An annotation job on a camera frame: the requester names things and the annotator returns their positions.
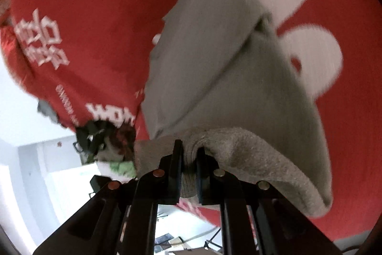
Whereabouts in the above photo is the black garment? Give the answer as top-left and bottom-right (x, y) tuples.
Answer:
(73, 120), (108, 160)

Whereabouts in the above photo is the red printed blanket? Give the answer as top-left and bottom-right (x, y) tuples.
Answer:
(0, 0), (382, 246)

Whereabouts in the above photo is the grey knit sweater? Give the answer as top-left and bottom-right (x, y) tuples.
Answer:
(133, 0), (333, 218)

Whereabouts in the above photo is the grey cloth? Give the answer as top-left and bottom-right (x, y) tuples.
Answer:
(37, 100), (60, 124)

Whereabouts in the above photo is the red plaid garment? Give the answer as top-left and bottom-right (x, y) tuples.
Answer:
(109, 124), (137, 161)

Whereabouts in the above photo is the cartoon print pillow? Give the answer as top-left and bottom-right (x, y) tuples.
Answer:
(97, 160), (137, 178)

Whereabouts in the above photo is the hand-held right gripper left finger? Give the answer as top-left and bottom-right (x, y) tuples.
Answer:
(33, 139), (184, 255)

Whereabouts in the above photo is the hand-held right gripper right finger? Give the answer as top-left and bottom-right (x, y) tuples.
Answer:
(195, 147), (344, 255)

